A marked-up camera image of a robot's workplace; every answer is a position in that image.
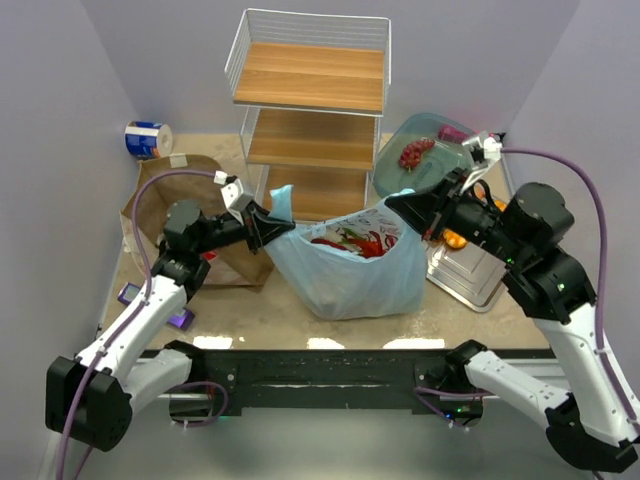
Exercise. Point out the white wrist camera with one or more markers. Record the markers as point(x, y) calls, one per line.
point(484, 151)
point(236, 196)

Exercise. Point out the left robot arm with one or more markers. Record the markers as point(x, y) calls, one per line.
point(94, 396)

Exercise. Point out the blue white toilet paper roll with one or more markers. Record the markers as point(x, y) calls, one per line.
point(148, 140)

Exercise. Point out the red toy lobster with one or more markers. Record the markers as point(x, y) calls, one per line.
point(369, 245)

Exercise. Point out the teal plastic food container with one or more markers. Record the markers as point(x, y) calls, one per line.
point(389, 177)

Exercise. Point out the pink purple toy vegetable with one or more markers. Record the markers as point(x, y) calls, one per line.
point(448, 133)

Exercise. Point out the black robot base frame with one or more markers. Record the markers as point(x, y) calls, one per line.
point(330, 379)

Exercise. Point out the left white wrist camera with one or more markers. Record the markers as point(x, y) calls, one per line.
point(236, 196)

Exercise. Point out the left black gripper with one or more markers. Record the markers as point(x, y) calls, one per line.
point(251, 228)

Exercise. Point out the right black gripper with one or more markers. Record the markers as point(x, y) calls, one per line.
point(442, 203)

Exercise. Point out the orange croissant bread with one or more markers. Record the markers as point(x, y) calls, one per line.
point(453, 240)

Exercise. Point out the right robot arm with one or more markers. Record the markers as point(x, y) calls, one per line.
point(592, 425)

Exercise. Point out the light blue plastic bag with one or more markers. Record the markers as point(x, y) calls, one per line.
point(337, 285)

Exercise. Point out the brown paper grocery bag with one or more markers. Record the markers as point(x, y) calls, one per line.
point(142, 221)

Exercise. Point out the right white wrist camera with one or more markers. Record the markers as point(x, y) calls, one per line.
point(484, 151)

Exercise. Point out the long bread loaf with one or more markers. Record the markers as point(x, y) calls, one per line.
point(481, 190)

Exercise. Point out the white wire wooden shelf rack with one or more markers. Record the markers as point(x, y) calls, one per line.
point(311, 90)

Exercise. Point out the metal tray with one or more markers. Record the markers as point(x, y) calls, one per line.
point(470, 275)

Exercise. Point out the red grape bunch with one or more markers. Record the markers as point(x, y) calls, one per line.
point(411, 156)

